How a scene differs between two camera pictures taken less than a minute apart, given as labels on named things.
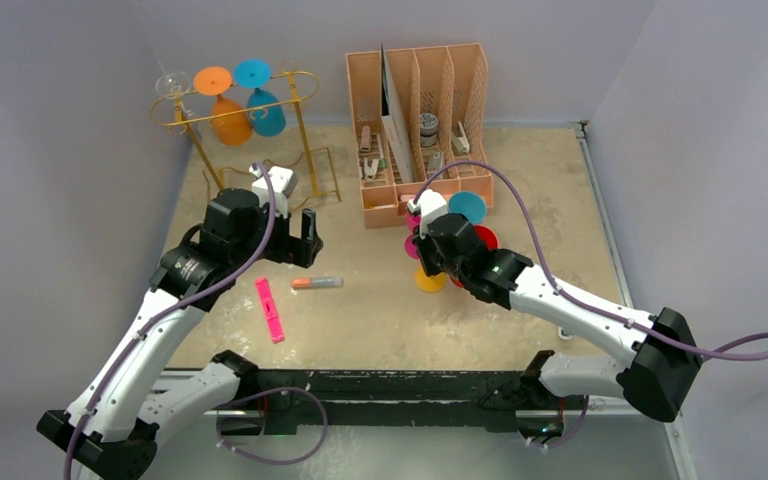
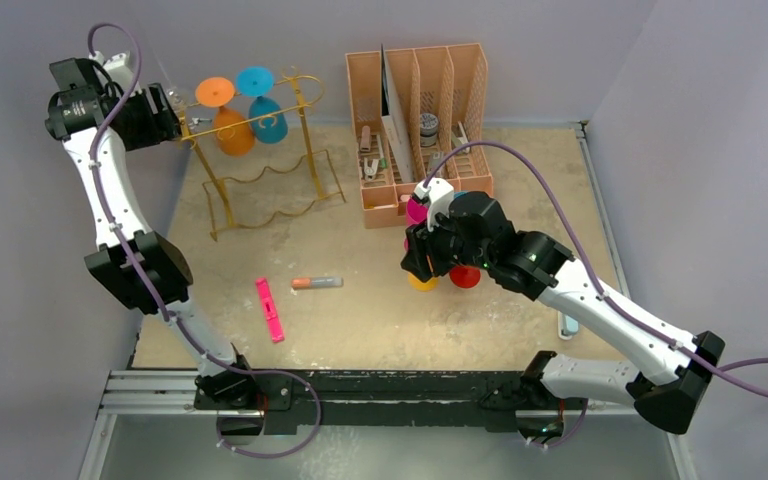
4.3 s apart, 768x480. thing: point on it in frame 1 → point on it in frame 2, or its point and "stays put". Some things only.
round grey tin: x=428 y=129 stays put
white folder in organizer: x=393 y=124 stays put
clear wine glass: x=173 y=84 → x=175 y=96
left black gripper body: x=282 y=246 → x=142 y=127
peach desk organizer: x=440 y=94 stays put
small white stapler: x=461 y=143 stays put
